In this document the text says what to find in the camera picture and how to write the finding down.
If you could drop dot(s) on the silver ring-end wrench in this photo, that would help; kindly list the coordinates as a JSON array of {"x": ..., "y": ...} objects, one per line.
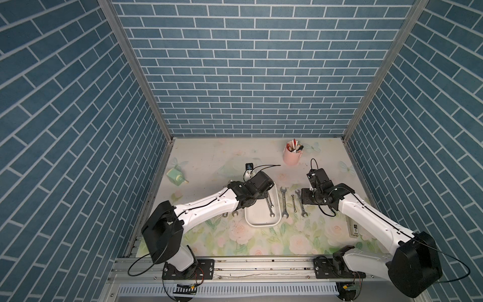
[{"x": 270, "y": 206}]

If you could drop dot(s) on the large silver open-end wrench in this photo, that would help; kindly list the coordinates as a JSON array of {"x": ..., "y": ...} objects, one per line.
[{"x": 283, "y": 191}]

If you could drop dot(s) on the white plastic storage box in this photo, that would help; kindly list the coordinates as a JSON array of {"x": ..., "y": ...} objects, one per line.
[{"x": 258, "y": 216}]

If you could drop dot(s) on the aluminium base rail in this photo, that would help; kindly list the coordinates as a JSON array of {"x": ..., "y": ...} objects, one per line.
[{"x": 284, "y": 278}]

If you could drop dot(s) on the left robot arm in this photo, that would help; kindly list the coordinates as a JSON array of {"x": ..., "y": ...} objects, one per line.
[{"x": 164, "y": 229}]

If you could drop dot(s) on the pink pen cup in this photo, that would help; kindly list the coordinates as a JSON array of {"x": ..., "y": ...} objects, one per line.
[{"x": 293, "y": 152}]

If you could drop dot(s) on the small thin silver wrench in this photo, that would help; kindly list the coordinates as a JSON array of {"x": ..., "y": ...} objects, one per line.
[{"x": 294, "y": 204}]

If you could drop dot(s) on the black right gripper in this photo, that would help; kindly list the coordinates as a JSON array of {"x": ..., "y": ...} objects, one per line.
[{"x": 304, "y": 196}]

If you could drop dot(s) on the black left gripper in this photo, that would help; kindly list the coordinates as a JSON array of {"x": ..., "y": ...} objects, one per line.
[{"x": 263, "y": 195}]

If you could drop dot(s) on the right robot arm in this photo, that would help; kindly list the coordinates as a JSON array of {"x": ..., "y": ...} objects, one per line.
[{"x": 411, "y": 263}]

